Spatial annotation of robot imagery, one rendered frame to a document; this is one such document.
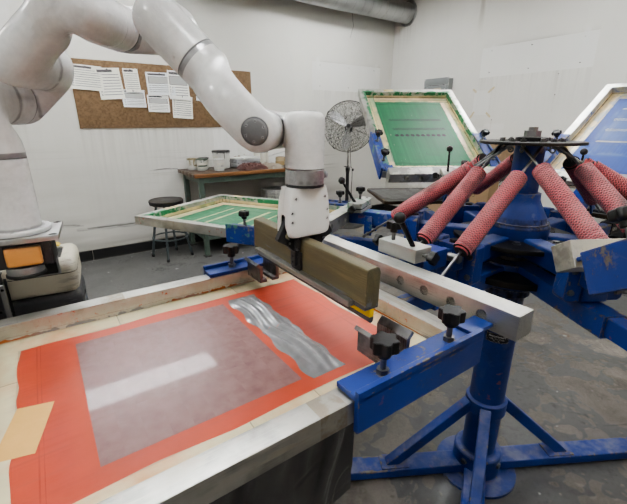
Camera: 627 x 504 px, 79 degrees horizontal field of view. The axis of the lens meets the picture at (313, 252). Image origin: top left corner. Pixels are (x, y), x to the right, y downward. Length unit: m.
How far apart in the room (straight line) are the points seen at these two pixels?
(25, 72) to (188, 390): 0.65
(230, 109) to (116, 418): 0.50
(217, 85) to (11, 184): 0.49
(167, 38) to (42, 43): 0.24
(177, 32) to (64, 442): 0.65
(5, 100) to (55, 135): 3.44
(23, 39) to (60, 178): 3.58
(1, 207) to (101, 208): 3.54
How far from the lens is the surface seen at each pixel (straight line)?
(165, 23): 0.78
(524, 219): 1.36
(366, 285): 0.63
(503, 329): 0.79
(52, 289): 1.61
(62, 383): 0.78
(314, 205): 0.75
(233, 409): 0.63
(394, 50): 6.40
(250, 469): 0.53
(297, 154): 0.71
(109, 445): 0.63
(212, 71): 0.73
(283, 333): 0.78
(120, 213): 4.55
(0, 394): 0.81
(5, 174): 0.98
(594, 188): 1.25
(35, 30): 0.90
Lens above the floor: 1.36
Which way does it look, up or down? 19 degrees down
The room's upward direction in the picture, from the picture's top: straight up
